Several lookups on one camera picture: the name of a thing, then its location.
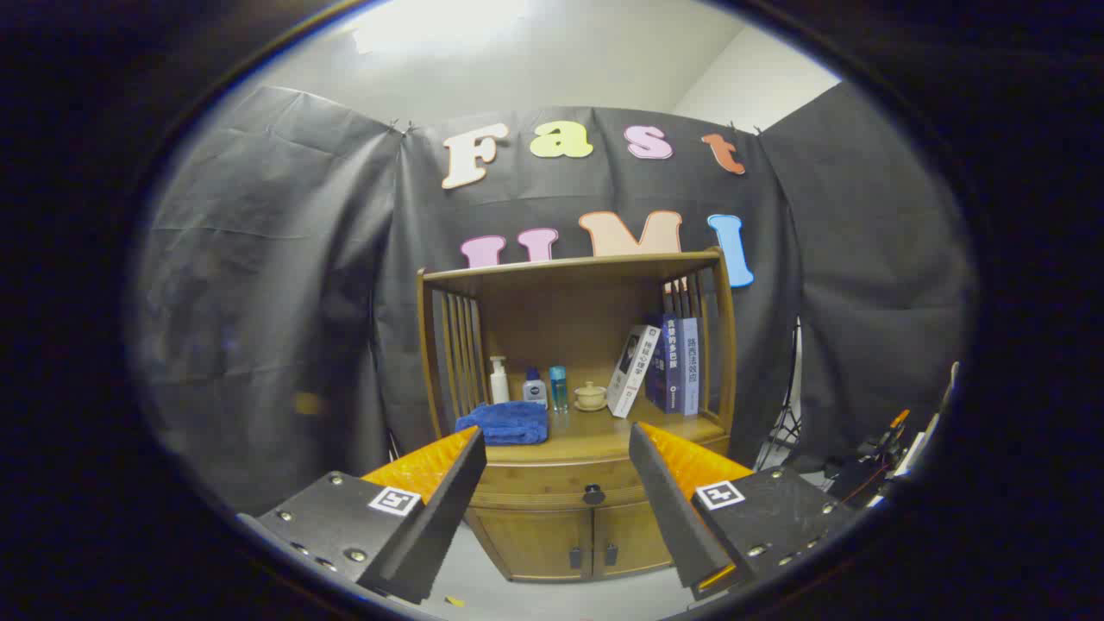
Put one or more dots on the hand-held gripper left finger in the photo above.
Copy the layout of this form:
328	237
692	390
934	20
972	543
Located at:
448	509

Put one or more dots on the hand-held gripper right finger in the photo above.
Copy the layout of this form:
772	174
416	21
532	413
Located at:
668	509

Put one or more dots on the black drawer knob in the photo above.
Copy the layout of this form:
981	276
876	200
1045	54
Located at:
593	495

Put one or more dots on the wooden drawer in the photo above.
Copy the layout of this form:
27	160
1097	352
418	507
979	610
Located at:
552	481

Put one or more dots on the wooden countertop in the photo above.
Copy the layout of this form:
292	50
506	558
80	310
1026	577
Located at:
595	435

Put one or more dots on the wooden cabinet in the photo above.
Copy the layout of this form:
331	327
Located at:
561	310

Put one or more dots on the black tripod stand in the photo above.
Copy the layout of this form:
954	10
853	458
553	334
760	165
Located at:
787	423
394	447

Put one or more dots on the folded blue towel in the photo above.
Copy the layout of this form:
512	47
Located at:
504	424

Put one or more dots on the white pump bottle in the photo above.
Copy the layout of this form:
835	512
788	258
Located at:
499	386

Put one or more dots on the beige lidded teacup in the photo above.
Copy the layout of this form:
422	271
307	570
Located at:
591	398

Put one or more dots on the white book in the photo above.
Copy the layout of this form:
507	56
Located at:
630	375

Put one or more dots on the dark blue book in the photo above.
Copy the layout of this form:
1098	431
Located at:
666	366

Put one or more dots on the pale purple book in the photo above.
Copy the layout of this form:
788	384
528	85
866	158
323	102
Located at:
690	366

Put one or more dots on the white bottle with blue cap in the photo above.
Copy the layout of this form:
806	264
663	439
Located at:
535	392

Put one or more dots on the clear blue bottle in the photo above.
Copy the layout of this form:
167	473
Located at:
559	390

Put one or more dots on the black equipment with orange clip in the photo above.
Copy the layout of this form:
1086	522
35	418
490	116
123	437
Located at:
862	481

